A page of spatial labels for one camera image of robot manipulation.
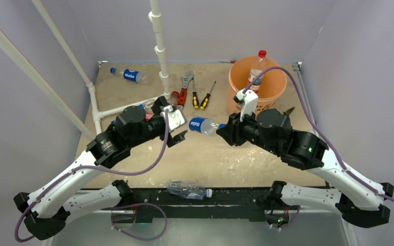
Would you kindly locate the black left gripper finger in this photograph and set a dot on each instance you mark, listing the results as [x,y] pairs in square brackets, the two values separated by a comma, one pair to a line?
[173,140]
[160,105]

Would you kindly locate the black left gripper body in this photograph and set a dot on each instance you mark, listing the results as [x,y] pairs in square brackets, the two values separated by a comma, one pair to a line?
[153,128]

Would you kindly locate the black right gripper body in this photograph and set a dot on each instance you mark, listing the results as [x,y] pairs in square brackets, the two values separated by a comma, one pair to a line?
[241,131]

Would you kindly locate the Pepsi bottle front edge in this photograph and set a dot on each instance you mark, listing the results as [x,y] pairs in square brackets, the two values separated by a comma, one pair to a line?
[205,126]

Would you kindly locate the clear bottle blue white cap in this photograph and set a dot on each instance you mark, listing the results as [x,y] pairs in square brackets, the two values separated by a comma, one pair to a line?
[188,190]

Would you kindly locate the red label bottle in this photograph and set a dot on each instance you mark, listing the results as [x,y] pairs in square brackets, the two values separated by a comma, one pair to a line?
[258,65]

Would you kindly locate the orange plastic bin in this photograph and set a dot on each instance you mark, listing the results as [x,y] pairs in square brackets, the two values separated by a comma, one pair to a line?
[273,85]

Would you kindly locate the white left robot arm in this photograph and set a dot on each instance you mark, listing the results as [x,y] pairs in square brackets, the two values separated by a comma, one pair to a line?
[46,211]

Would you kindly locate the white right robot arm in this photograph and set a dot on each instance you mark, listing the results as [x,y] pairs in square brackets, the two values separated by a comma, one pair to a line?
[358,200]

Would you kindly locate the clear bottle red open cap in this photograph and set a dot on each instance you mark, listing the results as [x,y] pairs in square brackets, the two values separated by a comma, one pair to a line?
[173,99]

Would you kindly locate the Pepsi bottle far corner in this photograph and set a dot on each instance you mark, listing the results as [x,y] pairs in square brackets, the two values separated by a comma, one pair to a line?
[129,75]

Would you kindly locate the yellow black screwdriver left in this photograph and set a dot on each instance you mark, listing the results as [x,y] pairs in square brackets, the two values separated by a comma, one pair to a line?
[195,100]

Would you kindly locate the yellow black screwdriver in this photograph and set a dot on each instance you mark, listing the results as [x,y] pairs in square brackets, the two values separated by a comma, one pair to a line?
[195,100]
[205,101]

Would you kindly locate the yellow black screwdriver right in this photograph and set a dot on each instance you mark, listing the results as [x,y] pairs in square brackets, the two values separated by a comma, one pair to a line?
[205,101]

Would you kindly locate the red blue screwdriver far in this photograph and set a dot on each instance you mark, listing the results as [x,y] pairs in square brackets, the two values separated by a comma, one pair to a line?
[229,61]

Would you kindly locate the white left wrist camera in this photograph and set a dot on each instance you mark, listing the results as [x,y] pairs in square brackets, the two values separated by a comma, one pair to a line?
[174,118]

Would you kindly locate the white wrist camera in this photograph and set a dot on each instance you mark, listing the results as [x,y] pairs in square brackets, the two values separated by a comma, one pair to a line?
[174,118]
[248,100]

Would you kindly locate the red handled adjustable wrench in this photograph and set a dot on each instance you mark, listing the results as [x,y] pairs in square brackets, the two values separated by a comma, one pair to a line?
[183,92]

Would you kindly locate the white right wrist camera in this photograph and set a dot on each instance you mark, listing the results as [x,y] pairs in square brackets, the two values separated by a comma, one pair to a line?
[248,100]

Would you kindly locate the yellow handled pliers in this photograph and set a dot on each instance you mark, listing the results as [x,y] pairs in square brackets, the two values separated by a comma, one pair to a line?
[289,111]

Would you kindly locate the black aluminium base frame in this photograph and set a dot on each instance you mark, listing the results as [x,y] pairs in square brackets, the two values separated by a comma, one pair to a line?
[251,203]

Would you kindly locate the white PVC pipe frame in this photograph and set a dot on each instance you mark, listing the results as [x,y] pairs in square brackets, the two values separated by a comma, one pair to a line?
[13,52]

